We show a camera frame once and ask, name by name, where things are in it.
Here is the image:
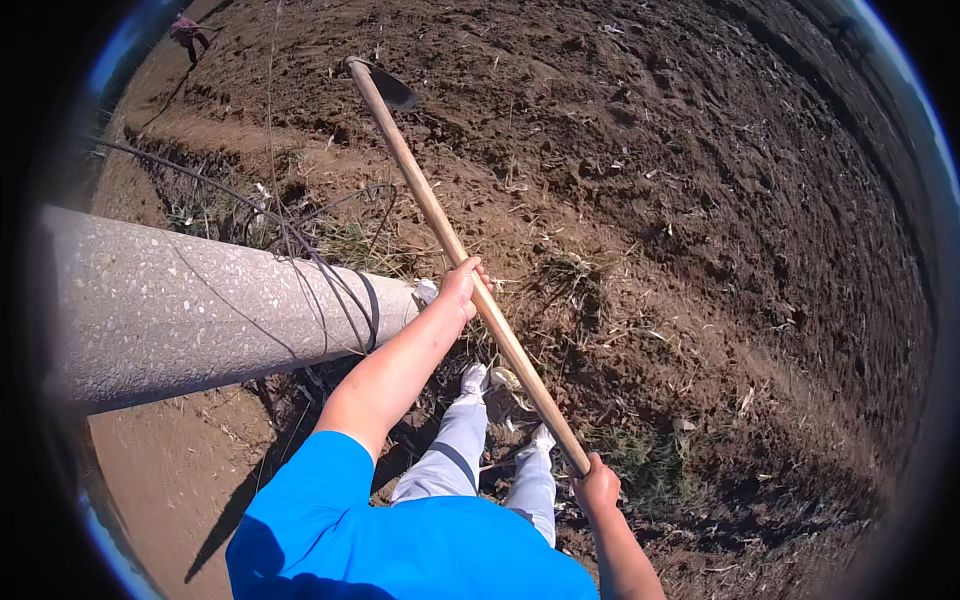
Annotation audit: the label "grey concrete pole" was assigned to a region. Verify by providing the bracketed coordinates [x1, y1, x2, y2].
[41, 204, 423, 416]

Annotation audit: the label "black cable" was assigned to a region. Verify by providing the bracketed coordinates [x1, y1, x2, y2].
[78, 135, 399, 358]

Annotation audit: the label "person's right hand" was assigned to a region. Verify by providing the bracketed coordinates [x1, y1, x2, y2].
[569, 451, 623, 519]

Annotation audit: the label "person's body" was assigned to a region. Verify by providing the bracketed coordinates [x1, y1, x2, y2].
[225, 429, 601, 600]

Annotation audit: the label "wooden handled hoe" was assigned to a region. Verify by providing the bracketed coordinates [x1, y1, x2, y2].
[344, 56, 593, 479]

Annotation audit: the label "person's left hand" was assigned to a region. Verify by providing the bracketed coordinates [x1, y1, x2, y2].
[438, 255, 496, 326]

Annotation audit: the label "person's legs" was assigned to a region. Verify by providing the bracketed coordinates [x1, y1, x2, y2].
[389, 363, 559, 549]

